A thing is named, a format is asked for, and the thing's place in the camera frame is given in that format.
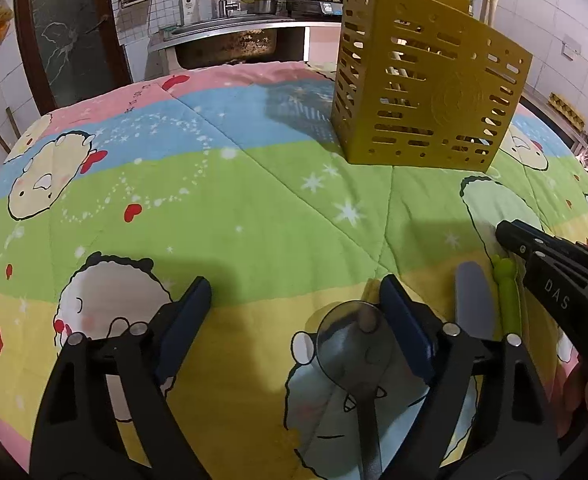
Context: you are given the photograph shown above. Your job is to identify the white wall hook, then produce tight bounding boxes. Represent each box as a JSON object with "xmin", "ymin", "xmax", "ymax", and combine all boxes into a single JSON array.
[{"xmin": 560, "ymin": 35, "xmax": 583, "ymax": 61}]

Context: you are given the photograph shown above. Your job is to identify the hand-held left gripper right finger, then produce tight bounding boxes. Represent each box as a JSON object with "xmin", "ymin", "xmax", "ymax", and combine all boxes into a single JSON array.
[{"xmin": 379, "ymin": 275, "xmax": 560, "ymax": 480}]

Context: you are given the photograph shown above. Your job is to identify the gold slotted utensil holder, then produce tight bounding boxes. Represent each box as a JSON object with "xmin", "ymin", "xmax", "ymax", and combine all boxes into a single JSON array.
[{"xmin": 330, "ymin": 0, "xmax": 534, "ymax": 174}]

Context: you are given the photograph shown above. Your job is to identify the kitchen counter cabinet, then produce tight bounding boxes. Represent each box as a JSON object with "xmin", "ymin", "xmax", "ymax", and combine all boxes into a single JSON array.
[{"xmin": 521, "ymin": 82, "xmax": 588, "ymax": 147}]

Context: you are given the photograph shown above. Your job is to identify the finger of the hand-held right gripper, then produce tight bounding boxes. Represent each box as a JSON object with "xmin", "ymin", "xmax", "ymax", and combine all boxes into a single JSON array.
[{"xmin": 495, "ymin": 219, "xmax": 564, "ymax": 264}]

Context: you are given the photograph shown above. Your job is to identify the leaning wooden sticks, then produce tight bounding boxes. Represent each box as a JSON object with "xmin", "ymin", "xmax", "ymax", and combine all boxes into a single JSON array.
[{"xmin": 0, "ymin": 107, "xmax": 23, "ymax": 154}]

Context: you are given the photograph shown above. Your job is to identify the stainless steel sink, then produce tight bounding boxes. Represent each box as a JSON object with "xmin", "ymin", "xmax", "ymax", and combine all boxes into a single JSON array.
[{"xmin": 149, "ymin": 14, "xmax": 308, "ymax": 69}]

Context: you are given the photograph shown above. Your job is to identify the dark wooden glass door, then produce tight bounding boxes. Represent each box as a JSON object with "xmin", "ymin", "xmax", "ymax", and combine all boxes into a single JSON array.
[{"xmin": 14, "ymin": 0, "xmax": 133, "ymax": 117}]

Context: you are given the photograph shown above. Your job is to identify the green handled utensil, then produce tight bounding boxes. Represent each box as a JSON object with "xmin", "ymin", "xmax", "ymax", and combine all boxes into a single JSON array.
[{"xmin": 491, "ymin": 254, "xmax": 524, "ymax": 337}]

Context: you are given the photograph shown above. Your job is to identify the metal spoon with black handle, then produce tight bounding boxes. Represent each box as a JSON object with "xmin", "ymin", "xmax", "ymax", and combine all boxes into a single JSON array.
[{"xmin": 316, "ymin": 300, "xmax": 390, "ymax": 480}]

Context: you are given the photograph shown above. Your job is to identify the yellow egg carton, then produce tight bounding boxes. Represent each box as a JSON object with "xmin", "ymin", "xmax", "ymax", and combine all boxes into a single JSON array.
[{"xmin": 549, "ymin": 92, "xmax": 588, "ymax": 129}]

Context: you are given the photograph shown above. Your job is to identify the light blue plastic spoon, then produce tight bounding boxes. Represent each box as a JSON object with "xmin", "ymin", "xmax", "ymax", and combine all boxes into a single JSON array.
[{"xmin": 455, "ymin": 261, "xmax": 503, "ymax": 341}]

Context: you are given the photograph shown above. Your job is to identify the gas stove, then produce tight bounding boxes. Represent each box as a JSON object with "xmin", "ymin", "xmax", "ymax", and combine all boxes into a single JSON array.
[{"xmin": 284, "ymin": 0, "xmax": 345, "ymax": 21}]

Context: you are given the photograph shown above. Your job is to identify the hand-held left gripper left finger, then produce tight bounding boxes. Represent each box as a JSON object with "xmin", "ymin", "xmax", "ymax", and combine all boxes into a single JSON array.
[{"xmin": 29, "ymin": 276, "xmax": 212, "ymax": 480}]

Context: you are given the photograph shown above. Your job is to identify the colourful cartoon printed blanket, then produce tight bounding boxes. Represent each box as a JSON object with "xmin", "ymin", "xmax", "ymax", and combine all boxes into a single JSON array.
[{"xmin": 0, "ymin": 57, "xmax": 588, "ymax": 480}]

